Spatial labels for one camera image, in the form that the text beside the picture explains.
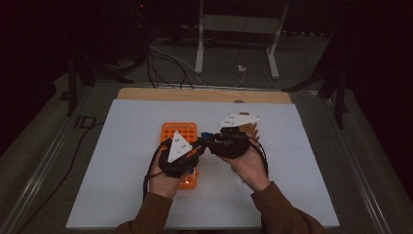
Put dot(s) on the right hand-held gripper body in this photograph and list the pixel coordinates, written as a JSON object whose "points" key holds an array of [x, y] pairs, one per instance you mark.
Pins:
{"points": [[230, 144]]}

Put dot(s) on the person's right hand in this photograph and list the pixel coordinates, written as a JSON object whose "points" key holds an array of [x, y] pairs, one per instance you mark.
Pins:
{"points": [[248, 172]]}

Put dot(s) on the aluminium floor rail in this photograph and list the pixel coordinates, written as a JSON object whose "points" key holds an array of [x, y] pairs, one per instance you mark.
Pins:
{"points": [[360, 169], [42, 162]]}

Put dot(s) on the white board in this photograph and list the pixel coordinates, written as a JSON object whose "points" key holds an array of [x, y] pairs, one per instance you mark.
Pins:
{"points": [[113, 162]]}

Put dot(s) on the black equipment tower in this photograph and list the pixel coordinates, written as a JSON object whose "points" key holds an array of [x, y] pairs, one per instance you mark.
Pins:
{"points": [[141, 26]]}

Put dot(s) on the white plug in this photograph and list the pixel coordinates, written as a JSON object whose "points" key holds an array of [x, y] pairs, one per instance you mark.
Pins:
{"points": [[242, 68]]}

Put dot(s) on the grey metal stand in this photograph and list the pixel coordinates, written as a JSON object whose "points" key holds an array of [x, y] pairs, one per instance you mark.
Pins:
{"points": [[238, 23]]}

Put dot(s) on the black power strip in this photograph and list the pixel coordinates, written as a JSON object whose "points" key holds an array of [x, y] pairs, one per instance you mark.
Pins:
{"points": [[307, 33]]}

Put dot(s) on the black tripod stand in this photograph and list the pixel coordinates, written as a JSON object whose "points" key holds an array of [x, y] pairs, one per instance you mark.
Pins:
{"points": [[339, 97], [72, 91]]}

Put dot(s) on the person's left hand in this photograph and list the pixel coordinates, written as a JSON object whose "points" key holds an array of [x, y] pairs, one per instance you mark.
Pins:
{"points": [[164, 185]]}

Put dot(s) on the orange plastic tube rack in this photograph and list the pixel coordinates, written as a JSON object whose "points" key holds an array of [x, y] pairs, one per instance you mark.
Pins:
{"points": [[181, 128]]}

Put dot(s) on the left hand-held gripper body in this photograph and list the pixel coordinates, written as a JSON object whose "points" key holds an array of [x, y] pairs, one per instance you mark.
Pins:
{"points": [[175, 167]]}

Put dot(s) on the blue-capped clear tube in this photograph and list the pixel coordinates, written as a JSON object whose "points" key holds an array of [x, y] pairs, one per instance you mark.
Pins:
{"points": [[205, 134], [191, 170]]}

